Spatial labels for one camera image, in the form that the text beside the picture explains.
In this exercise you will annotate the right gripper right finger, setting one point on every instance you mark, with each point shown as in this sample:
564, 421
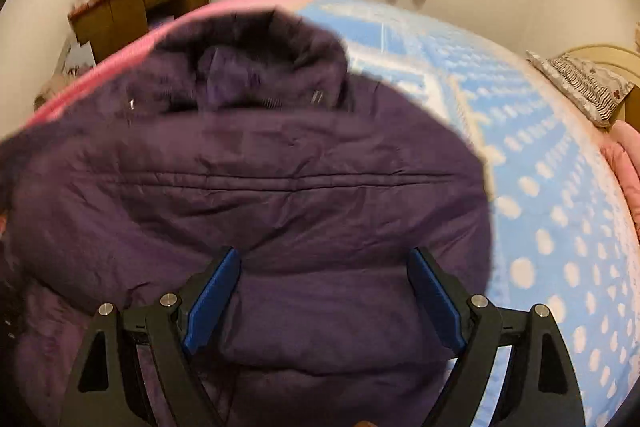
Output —
540, 387

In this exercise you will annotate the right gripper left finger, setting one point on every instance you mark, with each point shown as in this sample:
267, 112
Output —
106, 385

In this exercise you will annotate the purple padded winter coat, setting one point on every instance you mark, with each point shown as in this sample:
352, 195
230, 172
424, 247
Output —
246, 130

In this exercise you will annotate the grey clothes pile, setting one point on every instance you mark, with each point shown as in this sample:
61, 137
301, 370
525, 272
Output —
51, 88

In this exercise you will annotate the pink and blue bed blanket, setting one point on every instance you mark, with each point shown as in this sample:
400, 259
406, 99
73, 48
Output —
563, 230

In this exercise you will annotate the pink folded quilt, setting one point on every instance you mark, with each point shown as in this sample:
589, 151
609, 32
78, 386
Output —
621, 151

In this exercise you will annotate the grey patterned pillow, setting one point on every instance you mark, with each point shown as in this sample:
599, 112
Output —
596, 90

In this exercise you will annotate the white paper bag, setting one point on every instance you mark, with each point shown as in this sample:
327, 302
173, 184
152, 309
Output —
77, 59

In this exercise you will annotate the stacked folded items in desk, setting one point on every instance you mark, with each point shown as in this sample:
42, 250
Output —
158, 19

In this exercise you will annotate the brown wooden desk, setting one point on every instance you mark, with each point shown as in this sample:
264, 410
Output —
110, 25

